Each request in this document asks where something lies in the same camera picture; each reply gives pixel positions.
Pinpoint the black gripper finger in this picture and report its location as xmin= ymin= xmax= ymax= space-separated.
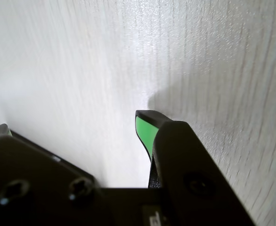
xmin=135 ymin=109 xmax=256 ymax=226
xmin=0 ymin=123 xmax=107 ymax=226

